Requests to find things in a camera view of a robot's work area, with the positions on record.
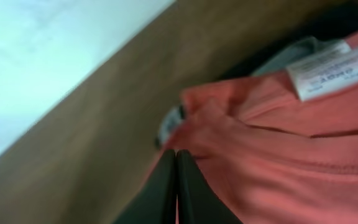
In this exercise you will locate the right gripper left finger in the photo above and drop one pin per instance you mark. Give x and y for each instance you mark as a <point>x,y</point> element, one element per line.
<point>156,202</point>

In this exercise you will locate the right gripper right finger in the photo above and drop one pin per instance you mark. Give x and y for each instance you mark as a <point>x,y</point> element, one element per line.
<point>197,203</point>

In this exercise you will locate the red McKinney printed t-shirt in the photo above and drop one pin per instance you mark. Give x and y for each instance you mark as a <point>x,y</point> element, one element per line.
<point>282,147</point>

